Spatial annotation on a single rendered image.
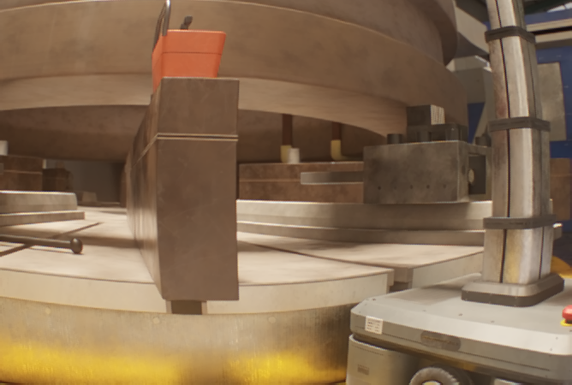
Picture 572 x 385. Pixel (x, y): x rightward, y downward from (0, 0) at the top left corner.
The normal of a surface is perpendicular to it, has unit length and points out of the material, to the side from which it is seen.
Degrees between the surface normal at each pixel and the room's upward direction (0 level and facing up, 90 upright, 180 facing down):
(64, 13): 90
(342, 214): 72
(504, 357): 90
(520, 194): 90
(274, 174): 90
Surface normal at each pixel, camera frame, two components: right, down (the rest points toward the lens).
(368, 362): -0.85, -0.04
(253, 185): -0.40, -0.06
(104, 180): 0.65, -0.04
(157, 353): 0.33, -0.05
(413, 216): -0.68, -0.36
